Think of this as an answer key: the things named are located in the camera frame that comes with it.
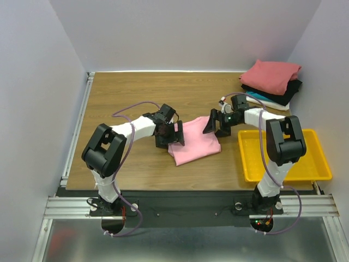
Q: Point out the light pink t-shirt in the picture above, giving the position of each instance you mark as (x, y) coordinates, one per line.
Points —
(197, 145)

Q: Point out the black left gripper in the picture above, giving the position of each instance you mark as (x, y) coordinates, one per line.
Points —
(161, 142)

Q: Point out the yellow plastic tray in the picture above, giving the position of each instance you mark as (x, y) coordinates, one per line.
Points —
(313, 166)

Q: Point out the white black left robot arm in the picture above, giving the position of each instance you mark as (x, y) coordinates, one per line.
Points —
(109, 146)

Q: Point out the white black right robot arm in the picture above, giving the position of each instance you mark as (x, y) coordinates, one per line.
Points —
(282, 143)

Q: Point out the folded teal t-shirt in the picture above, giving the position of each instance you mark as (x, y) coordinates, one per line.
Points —
(258, 96)

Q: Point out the aluminium left side rail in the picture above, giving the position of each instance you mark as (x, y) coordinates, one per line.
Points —
(72, 148)

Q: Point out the folded salmon red t-shirt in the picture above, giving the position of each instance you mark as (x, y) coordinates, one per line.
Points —
(270, 76)

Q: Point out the aluminium front frame rail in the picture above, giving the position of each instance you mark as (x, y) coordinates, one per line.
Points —
(312, 206)

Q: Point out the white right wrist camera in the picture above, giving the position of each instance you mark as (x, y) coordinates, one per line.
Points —
(226, 108)

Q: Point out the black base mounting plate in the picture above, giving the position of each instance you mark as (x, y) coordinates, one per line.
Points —
(176, 209)

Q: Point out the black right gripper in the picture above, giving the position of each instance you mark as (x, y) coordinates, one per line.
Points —
(221, 120)

